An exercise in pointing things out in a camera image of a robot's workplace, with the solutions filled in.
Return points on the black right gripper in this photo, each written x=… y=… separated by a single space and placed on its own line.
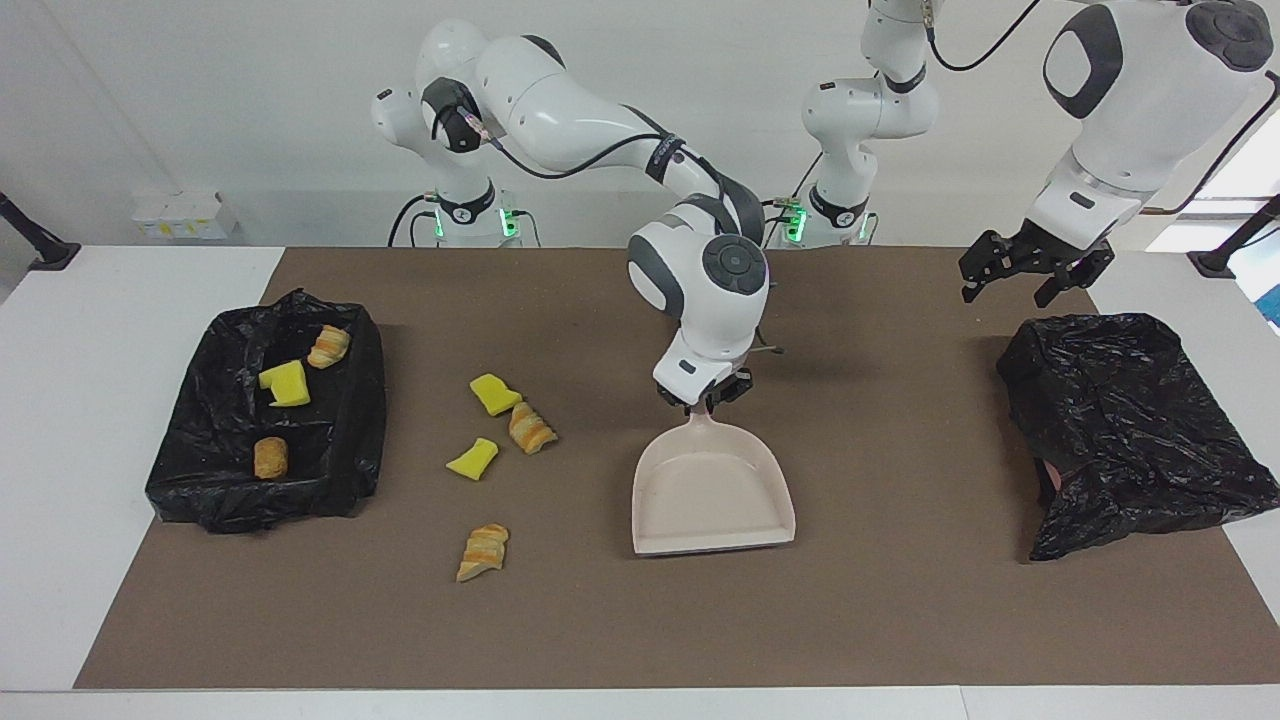
x=740 y=385

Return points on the beige plastic dustpan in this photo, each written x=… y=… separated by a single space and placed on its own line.
x=710 y=490

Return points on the black stand pole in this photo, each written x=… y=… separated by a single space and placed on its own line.
x=1215 y=262
x=50 y=255

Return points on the yellow sponge piece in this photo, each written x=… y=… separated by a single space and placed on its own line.
x=492 y=393
x=288 y=385
x=470 y=461

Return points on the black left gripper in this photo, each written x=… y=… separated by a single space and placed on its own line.
x=1040 y=248

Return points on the pink plastic bin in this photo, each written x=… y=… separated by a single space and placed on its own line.
x=1046 y=482

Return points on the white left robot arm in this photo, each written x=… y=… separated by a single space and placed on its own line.
x=1130 y=90

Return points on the pale flaky pastry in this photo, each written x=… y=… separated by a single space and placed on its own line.
x=328 y=347

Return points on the brown table mat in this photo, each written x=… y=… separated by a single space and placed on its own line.
x=640 y=620

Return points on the striped croissant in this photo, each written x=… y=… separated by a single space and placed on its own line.
x=530 y=430
x=483 y=553

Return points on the brown bread roll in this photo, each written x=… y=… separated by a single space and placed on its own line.
x=271 y=458

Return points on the black bag-lined trash bin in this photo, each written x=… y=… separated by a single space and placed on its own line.
x=220 y=490
x=1150 y=430

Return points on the blue box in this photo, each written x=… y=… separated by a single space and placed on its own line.
x=1273 y=305

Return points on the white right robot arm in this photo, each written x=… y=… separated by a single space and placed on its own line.
x=560 y=100

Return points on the white power strip box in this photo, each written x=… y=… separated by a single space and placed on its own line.
x=185 y=215

